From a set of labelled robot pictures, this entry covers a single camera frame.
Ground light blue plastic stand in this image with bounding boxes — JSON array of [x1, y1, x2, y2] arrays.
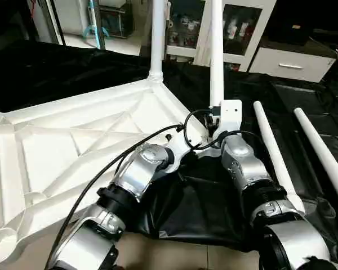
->
[[83, 0, 111, 41]]

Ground white plastic table leg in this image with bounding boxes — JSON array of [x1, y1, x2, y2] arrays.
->
[[148, 0, 170, 83], [209, 0, 225, 109], [252, 101, 306, 217], [293, 107, 338, 219]]

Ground white drawer unit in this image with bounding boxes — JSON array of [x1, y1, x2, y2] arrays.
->
[[247, 46, 337, 84]]

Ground white plastic table top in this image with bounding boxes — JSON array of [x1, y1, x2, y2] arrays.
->
[[0, 75, 224, 264]]

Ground white glass-door cabinet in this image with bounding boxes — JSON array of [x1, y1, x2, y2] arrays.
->
[[164, 0, 277, 73]]

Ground black TV stand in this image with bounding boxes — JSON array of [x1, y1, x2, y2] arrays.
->
[[309, 28, 338, 61]]

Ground black box with orange label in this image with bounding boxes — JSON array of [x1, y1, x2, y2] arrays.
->
[[266, 0, 314, 46]]

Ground black mat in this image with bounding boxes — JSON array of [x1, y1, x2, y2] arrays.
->
[[0, 39, 338, 264]]

